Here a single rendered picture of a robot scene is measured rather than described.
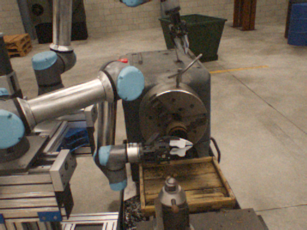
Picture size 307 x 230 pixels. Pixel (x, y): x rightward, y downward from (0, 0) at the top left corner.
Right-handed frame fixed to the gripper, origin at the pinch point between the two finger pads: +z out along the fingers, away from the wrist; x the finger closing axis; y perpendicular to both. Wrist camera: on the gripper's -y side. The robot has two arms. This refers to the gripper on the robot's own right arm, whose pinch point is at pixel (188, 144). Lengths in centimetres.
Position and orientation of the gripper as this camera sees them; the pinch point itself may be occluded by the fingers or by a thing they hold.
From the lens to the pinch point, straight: 118.2
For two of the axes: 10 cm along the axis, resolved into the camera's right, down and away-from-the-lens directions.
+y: 0.7, 4.2, -9.0
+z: 9.9, -1.0, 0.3
